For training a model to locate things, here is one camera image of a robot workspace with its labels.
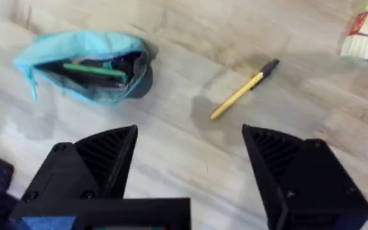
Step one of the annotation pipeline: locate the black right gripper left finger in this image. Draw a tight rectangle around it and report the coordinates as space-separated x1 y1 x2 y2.
19 124 139 202

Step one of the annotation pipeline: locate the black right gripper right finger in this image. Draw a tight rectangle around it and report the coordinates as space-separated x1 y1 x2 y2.
241 123 368 230

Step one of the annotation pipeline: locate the light blue soft zip bag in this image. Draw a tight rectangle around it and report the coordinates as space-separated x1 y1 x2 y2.
13 30 155 106

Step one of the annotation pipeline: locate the yellow pen with black cap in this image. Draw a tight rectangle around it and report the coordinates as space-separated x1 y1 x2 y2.
210 58 280 121

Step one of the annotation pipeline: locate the heap of toy blocks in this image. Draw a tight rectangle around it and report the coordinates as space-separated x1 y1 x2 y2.
339 0 368 66

